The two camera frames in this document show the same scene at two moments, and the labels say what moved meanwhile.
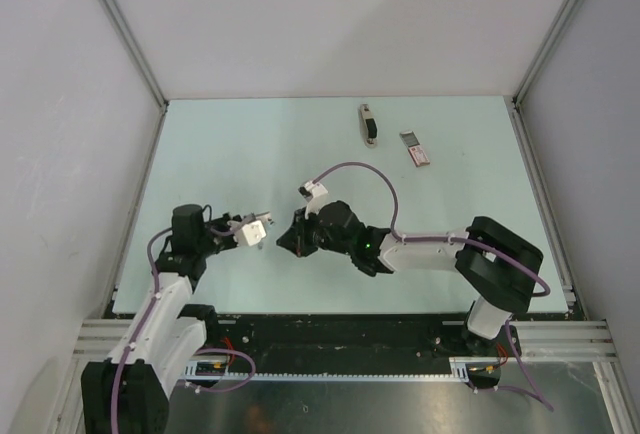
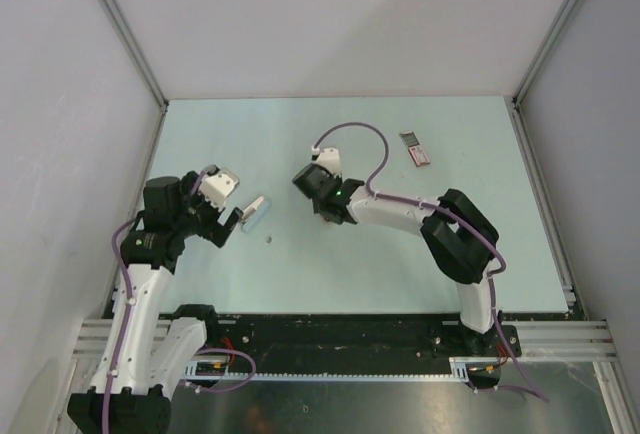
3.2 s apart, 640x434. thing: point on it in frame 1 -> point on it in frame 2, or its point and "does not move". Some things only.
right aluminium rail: (563, 341) does not move
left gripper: (224, 221) -> (188, 195)
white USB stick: (254, 227) -> (255, 213)
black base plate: (354, 341) does not move
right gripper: (296, 238) -> (339, 179)
